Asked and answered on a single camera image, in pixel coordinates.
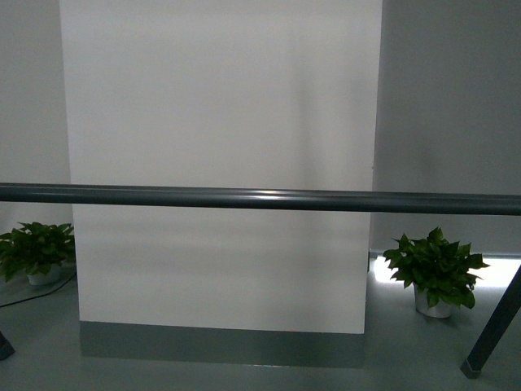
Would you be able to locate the grey clothes hanger rack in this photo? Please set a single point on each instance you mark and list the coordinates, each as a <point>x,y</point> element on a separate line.
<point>196,344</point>

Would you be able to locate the potted green plant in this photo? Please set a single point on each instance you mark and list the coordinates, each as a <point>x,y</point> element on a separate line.
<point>36,248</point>
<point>441,272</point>

